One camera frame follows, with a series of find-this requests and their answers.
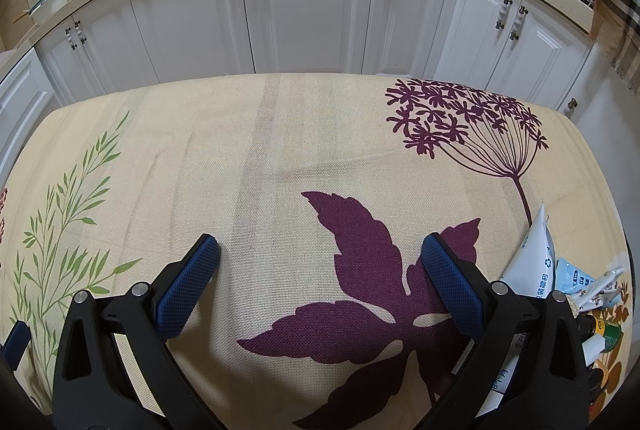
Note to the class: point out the white pouch with blue print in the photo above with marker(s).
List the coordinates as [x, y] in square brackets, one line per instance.
[532, 255]

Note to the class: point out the small white packet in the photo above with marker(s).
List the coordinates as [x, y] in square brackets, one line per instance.
[592, 352]

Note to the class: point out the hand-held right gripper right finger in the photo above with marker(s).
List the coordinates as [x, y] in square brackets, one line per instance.
[452, 285]

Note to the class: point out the plaid scarf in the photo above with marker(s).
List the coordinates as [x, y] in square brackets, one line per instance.
[620, 9]

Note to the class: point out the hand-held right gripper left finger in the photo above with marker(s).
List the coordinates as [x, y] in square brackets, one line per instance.
[187, 285]

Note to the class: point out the green yellow bottle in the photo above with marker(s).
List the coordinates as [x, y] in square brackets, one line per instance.
[607, 332]

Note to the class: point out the crumpled white wrapper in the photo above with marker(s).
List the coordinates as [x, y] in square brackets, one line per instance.
[602, 287]

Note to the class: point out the white pot with lid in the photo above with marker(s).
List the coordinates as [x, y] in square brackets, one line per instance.
[50, 0]

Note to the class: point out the floral tablecloth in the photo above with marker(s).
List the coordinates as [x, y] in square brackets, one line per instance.
[300, 134]

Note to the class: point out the white kitchen cabinets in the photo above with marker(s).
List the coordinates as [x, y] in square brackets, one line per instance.
[310, 9]

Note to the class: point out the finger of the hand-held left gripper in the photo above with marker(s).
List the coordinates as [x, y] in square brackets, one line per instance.
[17, 342]

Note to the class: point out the light blue tube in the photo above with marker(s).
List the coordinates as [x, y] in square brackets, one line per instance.
[575, 275]

